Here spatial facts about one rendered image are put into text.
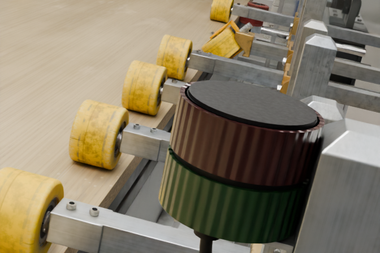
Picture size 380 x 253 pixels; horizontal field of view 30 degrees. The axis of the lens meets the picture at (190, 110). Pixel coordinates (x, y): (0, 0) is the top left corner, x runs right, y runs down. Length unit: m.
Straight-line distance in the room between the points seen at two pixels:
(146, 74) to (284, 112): 0.82
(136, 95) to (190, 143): 0.82
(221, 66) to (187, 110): 1.07
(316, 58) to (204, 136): 0.52
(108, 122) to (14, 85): 0.34
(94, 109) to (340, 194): 0.62
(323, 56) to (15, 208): 0.36
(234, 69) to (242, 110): 1.07
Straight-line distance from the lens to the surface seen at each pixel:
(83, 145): 0.86
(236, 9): 2.08
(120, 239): 0.64
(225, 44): 1.56
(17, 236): 0.64
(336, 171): 0.28
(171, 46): 1.33
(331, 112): 0.53
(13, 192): 0.64
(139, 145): 0.87
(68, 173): 0.87
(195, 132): 0.27
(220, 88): 0.29
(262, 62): 3.01
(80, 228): 0.64
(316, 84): 0.78
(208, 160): 0.27
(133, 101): 1.10
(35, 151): 0.92
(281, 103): 0.29
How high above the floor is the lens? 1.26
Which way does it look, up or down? 17 degrees down
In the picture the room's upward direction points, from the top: 12 degrees clockwise
